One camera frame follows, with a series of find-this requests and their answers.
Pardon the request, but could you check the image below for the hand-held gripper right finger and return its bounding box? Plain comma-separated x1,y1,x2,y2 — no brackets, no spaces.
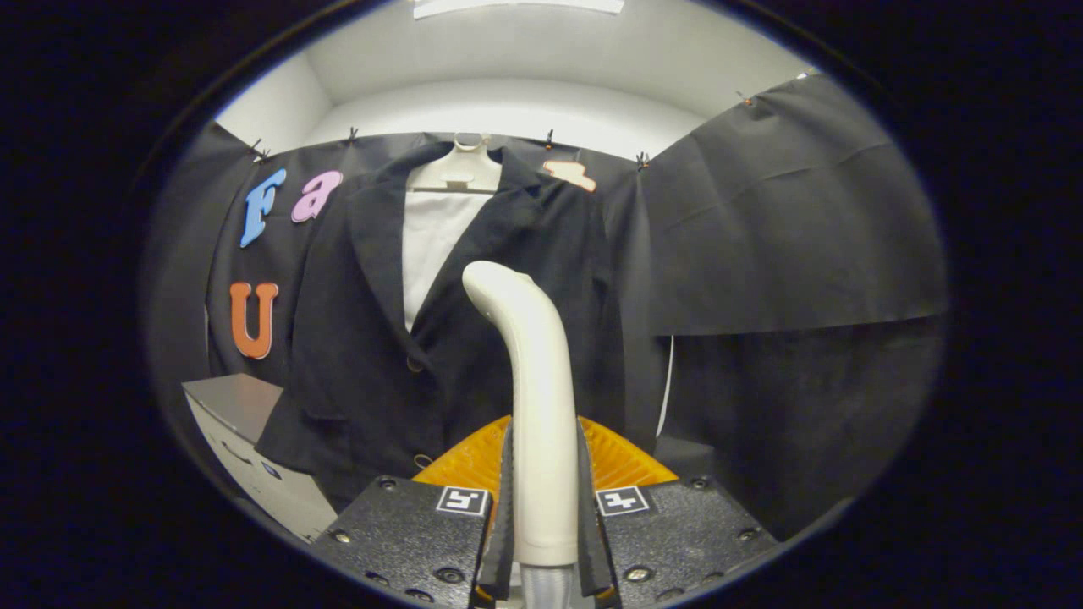
578,416,783,609

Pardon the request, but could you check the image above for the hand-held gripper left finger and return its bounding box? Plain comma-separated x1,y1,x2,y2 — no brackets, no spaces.
309,414,515,609

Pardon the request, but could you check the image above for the black suit jacket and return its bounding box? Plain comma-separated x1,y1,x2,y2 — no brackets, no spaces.
256,142,629,513

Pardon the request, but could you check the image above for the white garment steamer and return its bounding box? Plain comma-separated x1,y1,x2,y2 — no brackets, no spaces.
462,261,580,609

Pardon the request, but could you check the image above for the white padded garment form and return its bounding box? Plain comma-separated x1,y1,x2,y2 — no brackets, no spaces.
401,188,497,333

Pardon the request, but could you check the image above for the black backdrop cloth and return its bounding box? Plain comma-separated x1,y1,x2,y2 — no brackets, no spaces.
140,72,948,542

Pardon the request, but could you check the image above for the cream plastic hanger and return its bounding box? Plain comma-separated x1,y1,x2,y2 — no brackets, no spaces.
410,133,503,196

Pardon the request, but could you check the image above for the row of black backdrop clips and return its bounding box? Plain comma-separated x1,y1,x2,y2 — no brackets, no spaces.
247,89,756,170

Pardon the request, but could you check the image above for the ceiling light panel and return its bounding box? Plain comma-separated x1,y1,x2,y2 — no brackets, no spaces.
412,0,626,20

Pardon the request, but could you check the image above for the thin white cable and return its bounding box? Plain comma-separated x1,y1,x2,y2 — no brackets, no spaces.
656,335,675,438

